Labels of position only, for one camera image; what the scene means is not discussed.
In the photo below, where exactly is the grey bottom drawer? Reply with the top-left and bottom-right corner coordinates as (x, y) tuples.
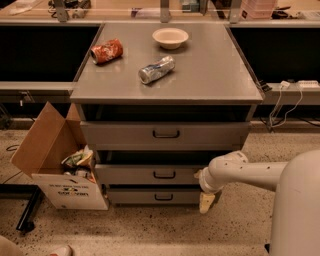
(106, 185), (200, 205)

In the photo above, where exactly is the white power strip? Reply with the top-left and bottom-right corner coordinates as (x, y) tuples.
(298, 80), (319, 89)

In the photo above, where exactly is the white shoe tip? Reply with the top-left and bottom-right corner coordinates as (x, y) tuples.
(49, 245), (73, 256)

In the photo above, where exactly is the grey metal drawer cabinet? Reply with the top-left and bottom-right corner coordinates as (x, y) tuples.
(71, 22), (262, 204)

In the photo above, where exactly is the pink plastic container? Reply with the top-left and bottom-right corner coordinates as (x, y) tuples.
(240, 0), (277, 20)

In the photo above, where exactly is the trash in cardboard box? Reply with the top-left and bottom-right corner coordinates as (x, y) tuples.
(61, 146), (96, 183)

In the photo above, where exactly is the crushed orange soda can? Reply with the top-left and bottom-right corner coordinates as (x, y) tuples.
(90, 39), (123, 65)

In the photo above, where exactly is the white paper bowl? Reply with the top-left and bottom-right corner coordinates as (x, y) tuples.
(152, 28), (189, 50)

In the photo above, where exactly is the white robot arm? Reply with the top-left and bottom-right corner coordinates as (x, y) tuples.
(197, 150), (320, 256)

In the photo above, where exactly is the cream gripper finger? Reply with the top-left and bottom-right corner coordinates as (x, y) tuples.
(199, 192), (215, 214)

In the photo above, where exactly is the crushed silver blue can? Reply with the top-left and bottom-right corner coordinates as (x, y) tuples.
(138, 55), (175, 84)

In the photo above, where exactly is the black metal stand leg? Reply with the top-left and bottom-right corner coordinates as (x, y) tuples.
(0, 183), (44, 234)

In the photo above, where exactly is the grey top drawer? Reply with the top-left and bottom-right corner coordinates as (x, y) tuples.
(80, 121), (250, 151)

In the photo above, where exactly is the white cable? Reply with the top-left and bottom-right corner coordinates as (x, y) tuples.
(268, 80), (304, 131)

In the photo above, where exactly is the grey drawer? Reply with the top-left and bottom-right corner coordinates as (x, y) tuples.
(80, 121), (250, 151)
(106, 185), (200, 205)
(95, 164), (202, 185)

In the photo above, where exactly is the open cardboard box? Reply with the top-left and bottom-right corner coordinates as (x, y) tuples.
(11, 103), (108, 210)

